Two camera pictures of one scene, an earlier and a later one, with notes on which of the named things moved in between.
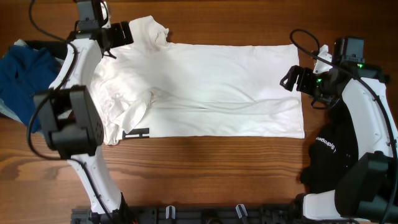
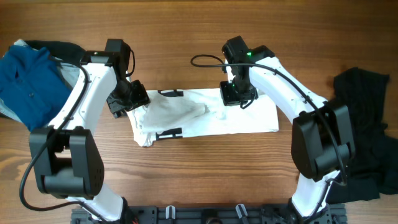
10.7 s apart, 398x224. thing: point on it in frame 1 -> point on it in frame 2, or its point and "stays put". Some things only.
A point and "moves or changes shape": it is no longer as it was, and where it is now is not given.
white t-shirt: (148, 88) moves or changes shape
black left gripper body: (116, 37) -> (129, 96)
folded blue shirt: (23, 71) stays put
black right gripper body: (301, 80) -> (233, 98)
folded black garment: (58, 48) stays put
